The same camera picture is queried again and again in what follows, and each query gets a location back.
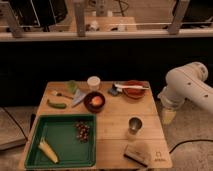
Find wooden felt eraser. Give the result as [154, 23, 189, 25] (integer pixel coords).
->
[124, 142, 151, 168]

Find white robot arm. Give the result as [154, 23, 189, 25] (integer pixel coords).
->
[158, 62, 213, 125]

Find green plastic tray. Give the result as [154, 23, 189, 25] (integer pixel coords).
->
[24, 114, 96, 170]

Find small metal cup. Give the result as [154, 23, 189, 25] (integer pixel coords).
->
[129, 117, 143, 134]

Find terracotta red plate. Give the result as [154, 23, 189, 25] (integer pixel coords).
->
[123, 80, 146, 99]

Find dark blue clip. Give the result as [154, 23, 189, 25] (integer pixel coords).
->
[108, 86, 122, 96]

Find orange fruit in bowl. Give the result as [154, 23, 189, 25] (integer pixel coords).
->
[91, 96, 103, 107]

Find dark brown bowl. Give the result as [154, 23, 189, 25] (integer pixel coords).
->
[84, 91, 105, 113]

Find white cup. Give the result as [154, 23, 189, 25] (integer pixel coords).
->
[87, 76, 101, 91]

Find pile of brown beans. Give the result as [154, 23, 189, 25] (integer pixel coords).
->
[75, 122, 90, 142]

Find grey knife blade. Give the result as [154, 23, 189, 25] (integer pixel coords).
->
[72, 89, 86, 107]

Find green cucumber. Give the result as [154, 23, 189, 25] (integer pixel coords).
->
[47, 99, 67, 109]

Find yellow corn cob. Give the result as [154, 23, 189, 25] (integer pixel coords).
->
[38, 138, 59, 163]

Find black cable on floor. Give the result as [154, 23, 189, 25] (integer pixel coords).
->
[168, 138, 213, 155]

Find white handled utensil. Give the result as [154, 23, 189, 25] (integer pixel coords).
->
[114, 84, 149, 90]

